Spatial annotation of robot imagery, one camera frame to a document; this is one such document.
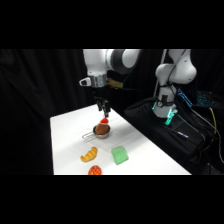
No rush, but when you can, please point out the black curtain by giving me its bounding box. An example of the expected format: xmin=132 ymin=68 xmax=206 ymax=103
xmin=0 ymin=49 xmax=224 ymax=176

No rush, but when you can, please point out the red orange patterned toy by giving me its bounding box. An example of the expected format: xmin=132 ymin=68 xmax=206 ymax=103
xmin=87 ymin=165 xmax=103 ymax=176

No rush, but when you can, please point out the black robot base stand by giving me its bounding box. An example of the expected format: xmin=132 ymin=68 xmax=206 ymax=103
xmin=123 ymin=96 xmax=208 ymax=176

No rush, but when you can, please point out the yellow cable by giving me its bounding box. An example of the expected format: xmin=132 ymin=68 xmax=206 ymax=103
xmin=190 ymin=107 xmax=221 ymax=158

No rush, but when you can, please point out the blue cable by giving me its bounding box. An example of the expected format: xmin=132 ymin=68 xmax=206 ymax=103
xmin=177 ymin=88 xmax=194 ymax=108

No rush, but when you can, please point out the brown plush toy red cap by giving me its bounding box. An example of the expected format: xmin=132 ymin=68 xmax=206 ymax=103
xmin=94 ymin=117 xmax=111 ymax=135

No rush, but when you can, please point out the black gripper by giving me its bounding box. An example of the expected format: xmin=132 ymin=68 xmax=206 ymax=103
xmin=93 ymin=96 xmax=111 ymax=117

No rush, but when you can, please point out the yellow toy croissant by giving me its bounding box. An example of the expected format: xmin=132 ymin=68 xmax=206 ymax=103
xmin=80 ymin=146 xmax=99 ymax=164

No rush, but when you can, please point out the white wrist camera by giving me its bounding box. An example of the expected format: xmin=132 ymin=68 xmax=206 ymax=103
xmin=78 ymin=77 xmax=92 ymax=87

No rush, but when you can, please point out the small metal pot with handle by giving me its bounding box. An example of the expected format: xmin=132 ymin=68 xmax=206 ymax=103
xmin=81 ymin=126 xmax=112 ymax=141

